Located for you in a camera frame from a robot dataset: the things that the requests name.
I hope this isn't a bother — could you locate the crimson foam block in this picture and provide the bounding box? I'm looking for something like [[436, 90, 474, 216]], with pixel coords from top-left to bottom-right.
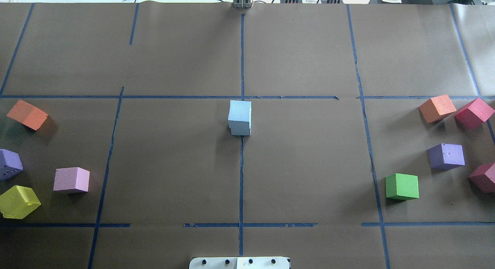
[[454, 98, 495, 130]]

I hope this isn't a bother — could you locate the orange foam block right side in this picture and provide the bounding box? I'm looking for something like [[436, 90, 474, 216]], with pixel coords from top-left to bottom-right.
[[419, 94, 457, 123]]

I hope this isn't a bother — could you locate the yellow foam block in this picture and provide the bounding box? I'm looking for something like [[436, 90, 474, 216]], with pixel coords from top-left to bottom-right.
[[0, 185, 42, 219]]

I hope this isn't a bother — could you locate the purple foam block left side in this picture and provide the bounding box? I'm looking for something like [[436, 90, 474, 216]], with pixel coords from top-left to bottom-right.
[[0, 149, 24, 181]]

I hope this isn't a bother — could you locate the light blue foam block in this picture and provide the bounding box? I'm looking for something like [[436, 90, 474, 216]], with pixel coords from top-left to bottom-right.
[[228, 121, 251, 135], [228, 100, 252, 123]]

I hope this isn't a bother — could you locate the orange foam block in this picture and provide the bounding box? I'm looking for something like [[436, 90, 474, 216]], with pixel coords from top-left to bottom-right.
[[7, 100, 48, 131], [419, 94, 457, 123]]

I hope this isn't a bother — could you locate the pink foam block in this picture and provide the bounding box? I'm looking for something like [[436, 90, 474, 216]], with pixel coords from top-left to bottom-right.
[[53, 167, 90, 194]]

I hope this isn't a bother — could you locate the orange foam block left side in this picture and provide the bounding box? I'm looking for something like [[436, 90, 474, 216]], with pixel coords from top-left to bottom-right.
[[7, 100, 48, 131]]

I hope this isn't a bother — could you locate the purple foam block right side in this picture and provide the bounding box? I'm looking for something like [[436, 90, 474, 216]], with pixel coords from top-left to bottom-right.
[[428, 143, 465, 170]]

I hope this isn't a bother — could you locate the green foam block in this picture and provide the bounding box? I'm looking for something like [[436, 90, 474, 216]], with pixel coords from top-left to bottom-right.
[[385, 173, 420, 201]]

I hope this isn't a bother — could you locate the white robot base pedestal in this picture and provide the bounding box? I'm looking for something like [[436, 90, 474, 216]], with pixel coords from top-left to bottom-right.
[[189, 256, 291, 269]]

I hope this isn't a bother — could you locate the purple foam block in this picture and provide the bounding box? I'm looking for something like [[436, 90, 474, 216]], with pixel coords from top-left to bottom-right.
[[0, 149, 24, 181], [428, 143, 465, 170]]

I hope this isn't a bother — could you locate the dark red foam block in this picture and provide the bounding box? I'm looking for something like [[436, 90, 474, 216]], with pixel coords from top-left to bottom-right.
[[468, 163, 495, 193]]

